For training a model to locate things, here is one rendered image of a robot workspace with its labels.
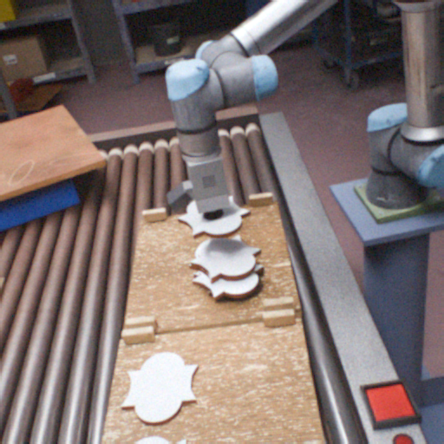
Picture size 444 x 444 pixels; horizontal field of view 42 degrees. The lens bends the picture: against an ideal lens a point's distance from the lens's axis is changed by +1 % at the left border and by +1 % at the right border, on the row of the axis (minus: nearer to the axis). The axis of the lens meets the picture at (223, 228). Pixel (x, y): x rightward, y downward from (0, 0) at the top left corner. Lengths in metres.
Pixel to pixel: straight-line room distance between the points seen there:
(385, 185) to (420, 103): 0.28
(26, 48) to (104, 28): 0.81
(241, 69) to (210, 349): 0.50
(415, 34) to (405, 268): 0.64
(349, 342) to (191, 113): 0.50
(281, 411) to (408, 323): 0.81
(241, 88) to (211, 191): 0.20
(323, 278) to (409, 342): 0.60
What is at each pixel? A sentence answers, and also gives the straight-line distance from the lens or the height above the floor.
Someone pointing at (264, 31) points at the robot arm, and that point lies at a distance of 1.16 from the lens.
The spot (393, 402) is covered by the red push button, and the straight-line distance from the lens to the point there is 0.99.
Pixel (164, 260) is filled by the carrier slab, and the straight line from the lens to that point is 1.31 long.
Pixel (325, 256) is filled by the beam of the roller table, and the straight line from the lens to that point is 1.28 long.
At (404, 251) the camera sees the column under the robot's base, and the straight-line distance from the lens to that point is 1.54.
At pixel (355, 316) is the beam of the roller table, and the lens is 1.14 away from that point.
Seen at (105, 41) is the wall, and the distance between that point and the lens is 6.00.
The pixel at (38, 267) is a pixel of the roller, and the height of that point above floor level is 0.92.
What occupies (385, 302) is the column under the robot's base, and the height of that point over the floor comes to 0.59.
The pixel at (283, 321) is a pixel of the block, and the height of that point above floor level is 0.95.
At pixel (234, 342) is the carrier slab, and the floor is 0.94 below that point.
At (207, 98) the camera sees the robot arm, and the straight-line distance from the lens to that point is 1.01.
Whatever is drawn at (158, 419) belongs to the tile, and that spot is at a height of 0.95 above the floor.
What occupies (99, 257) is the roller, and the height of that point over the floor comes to 0.92.
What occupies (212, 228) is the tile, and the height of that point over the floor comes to 1.09.
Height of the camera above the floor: 1.70
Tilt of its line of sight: 34 degrees down
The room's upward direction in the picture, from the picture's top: 10 degrees counter-clockwise
